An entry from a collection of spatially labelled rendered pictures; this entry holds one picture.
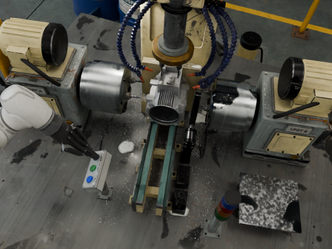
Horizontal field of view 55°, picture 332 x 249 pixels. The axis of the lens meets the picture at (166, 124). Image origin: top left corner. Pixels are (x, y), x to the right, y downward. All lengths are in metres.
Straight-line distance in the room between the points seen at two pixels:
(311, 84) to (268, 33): 2.36
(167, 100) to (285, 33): 2.50
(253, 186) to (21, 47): 1.18
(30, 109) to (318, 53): 3.11
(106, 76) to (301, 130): 0.91
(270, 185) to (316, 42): 2.51
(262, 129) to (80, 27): 1.42
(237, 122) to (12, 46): 1.03
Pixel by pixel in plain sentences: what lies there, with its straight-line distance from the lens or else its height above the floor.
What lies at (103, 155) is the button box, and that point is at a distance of 1.35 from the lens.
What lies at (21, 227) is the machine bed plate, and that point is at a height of 0.80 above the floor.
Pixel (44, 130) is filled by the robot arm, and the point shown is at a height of 1.31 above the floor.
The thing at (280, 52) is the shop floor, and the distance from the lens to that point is 3.56.
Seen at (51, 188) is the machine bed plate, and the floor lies 0.80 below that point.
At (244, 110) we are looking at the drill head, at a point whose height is 1.13.
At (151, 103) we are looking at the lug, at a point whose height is 1.09.
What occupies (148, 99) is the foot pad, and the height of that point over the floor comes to 1.08.
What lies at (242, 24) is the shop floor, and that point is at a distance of 3.74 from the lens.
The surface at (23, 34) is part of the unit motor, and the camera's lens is 1.48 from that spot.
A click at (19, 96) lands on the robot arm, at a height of 1.45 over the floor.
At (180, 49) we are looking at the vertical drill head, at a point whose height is 1.36.
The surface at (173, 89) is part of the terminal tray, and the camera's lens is 1.49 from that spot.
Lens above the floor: 2.27
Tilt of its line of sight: 57 degrees down
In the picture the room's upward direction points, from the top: 5 degrees clockwise
